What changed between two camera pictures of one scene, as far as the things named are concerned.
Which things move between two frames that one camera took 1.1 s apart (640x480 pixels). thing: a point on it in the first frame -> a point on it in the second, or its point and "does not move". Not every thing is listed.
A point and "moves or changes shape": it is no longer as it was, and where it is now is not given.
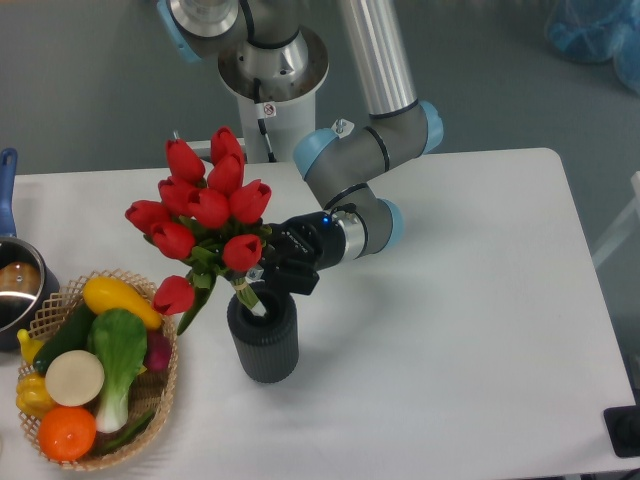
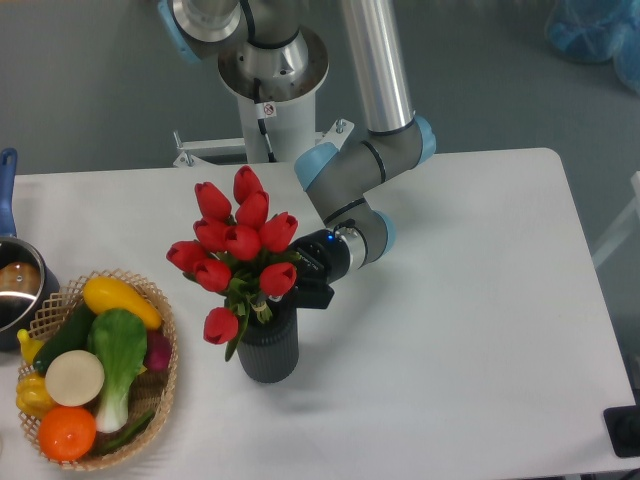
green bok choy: (117, 339) does not move
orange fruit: (67, 433) does not move
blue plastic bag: (591, 31) does not move
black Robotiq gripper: (298, 247) -> (324, 260)
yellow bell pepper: (32, 394) does not move
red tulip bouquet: (208, 224) moves or changes shape
